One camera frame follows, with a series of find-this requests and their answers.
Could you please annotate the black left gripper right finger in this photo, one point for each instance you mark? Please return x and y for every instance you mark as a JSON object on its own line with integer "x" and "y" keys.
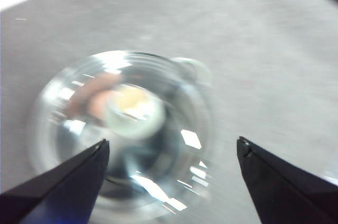
{"x": 285, "y": 187}

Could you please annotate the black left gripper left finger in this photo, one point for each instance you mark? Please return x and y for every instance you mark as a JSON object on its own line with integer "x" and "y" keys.
{"x": 60, "y": 181}

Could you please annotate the brown egg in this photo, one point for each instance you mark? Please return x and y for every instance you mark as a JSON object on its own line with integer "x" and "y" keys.
{"x": 96, "y": 102}

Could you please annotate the glass lid with green knob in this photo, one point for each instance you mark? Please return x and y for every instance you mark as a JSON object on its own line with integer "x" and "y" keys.
{"x": 134, "y": 113}

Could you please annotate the pale green electric cooking pot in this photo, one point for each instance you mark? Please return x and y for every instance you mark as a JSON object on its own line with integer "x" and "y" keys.
{"x": 204, "y": 72}

